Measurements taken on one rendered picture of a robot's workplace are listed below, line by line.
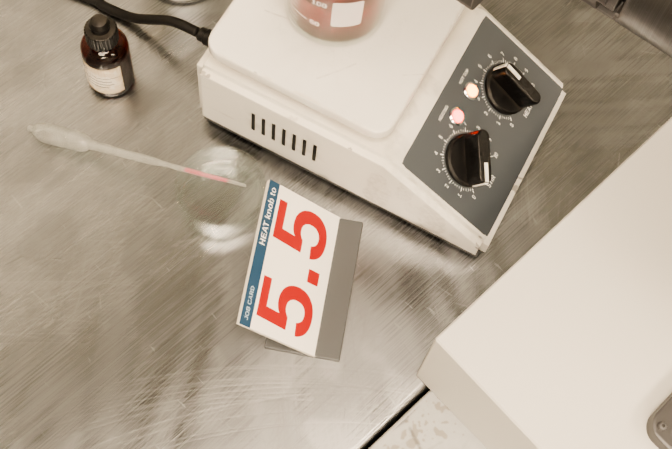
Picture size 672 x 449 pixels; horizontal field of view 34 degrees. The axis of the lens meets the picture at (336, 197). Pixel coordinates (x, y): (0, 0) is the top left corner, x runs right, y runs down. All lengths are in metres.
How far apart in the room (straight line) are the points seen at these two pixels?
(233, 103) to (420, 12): 0.12
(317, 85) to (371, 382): 0.18
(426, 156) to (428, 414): 0.15
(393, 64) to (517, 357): 0.18
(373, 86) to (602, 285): 0.17
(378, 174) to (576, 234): 0.12
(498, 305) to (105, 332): 0.23
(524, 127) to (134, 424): 0.29
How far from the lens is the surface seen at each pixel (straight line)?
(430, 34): 0.65
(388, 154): 0.63
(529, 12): 0.78
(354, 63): 0.64
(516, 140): 0.69
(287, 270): 0.65
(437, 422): 0.66
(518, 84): 0.67
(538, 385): 0.60
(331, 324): 0.66
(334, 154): 0.65
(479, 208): 0.66
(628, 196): 0.64
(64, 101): 0.73
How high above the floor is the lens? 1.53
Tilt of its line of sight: 66 degrees down
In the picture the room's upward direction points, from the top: 10 degrees clockwise
